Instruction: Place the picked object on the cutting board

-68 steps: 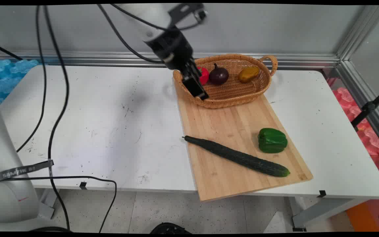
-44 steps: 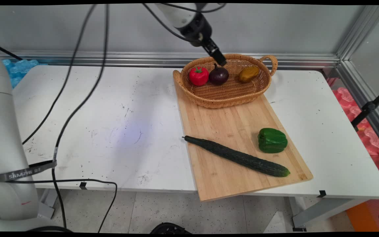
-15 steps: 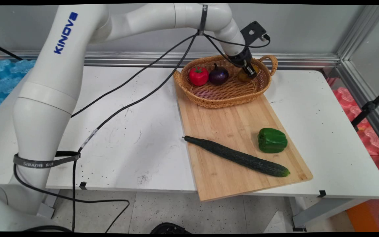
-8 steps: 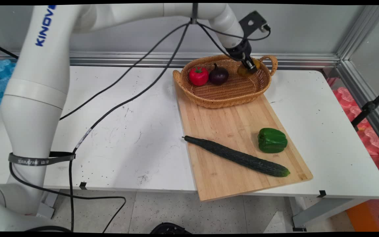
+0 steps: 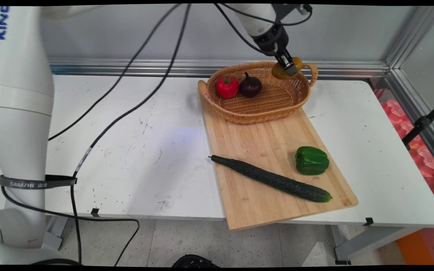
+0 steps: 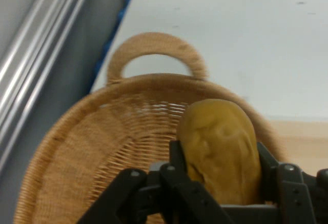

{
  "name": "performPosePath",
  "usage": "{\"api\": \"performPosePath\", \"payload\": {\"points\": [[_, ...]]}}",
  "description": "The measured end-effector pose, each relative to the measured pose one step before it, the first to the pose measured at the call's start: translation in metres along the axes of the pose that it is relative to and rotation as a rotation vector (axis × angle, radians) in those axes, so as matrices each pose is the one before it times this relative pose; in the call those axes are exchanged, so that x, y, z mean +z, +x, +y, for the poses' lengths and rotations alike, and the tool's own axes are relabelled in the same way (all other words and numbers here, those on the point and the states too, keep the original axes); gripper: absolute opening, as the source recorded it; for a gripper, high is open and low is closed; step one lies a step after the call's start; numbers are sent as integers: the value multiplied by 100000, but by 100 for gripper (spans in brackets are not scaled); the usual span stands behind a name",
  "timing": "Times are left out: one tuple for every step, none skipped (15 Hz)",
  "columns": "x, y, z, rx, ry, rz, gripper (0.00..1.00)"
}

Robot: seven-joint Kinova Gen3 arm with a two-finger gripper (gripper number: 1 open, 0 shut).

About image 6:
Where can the silver metal frame rail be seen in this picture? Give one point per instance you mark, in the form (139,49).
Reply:
(33,55)

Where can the blue edge strip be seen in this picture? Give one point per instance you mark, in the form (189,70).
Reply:
(112,37)

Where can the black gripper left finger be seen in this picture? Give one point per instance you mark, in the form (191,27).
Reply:
(179,198)

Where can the yellow potato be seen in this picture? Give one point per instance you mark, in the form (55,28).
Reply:
(220,152)

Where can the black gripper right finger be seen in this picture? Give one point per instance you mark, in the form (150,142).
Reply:
(292,190)

